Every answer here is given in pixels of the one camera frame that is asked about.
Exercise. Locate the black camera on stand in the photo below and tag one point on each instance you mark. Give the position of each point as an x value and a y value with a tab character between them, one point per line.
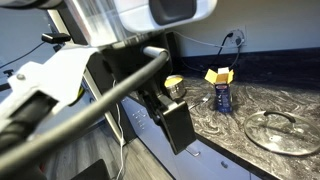
55	37

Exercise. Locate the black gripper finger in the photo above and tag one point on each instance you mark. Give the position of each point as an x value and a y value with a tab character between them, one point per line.
176	126

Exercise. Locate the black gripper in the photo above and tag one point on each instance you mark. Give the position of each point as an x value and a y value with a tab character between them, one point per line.
123	61

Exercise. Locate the white wall outlet plate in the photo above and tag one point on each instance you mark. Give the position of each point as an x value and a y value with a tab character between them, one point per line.
243	31

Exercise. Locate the black case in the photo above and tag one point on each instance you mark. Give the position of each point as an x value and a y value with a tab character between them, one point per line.
93	171

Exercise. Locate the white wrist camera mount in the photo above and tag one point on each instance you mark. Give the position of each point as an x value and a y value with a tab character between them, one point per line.
56	76

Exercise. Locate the small silver cabinet knob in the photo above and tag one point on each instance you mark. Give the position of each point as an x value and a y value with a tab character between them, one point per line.
224	164

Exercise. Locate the pale yellow pot contents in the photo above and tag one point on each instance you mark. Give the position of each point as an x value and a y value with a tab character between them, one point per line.
174	81

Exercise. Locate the blue pasta box yellow flaps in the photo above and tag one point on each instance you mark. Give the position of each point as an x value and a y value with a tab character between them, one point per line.
223	96

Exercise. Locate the white base cabinet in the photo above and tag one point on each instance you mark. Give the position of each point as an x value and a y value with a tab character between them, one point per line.
143	140

